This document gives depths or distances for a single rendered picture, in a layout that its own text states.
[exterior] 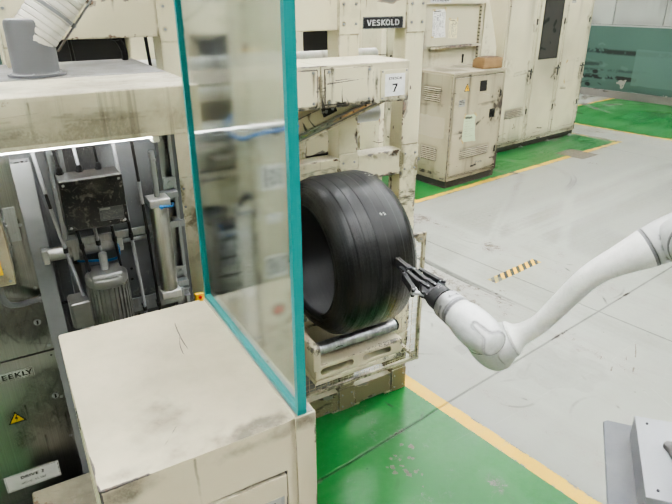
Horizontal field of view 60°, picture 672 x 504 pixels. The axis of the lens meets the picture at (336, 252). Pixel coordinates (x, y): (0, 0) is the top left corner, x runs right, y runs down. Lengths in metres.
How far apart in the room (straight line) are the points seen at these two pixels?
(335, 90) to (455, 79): 4.38
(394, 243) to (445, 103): 4.71
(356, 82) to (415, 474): 1.75
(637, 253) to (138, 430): 1.18
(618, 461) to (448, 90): 4.88
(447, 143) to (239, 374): 5.44
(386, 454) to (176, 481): 1.91
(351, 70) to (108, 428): 1.42
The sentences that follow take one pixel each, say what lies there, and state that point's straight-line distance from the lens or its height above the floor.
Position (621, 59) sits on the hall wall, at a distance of 13.78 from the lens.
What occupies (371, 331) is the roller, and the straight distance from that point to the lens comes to 2.06.
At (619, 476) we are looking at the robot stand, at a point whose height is 0.65.
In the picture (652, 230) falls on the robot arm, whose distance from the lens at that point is 1.58.
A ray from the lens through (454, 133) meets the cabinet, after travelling 6.54.
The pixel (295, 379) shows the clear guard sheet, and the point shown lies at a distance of 1.09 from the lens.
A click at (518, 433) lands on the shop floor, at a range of 3.15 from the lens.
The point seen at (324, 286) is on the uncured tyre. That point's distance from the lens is 2.26.
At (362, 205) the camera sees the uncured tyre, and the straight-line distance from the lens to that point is 1.82.
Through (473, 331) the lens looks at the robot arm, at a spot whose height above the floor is 1.20.
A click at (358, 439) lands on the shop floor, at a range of 2.99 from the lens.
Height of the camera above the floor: 2.00
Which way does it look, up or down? 24 degrees down
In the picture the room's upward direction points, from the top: straight up
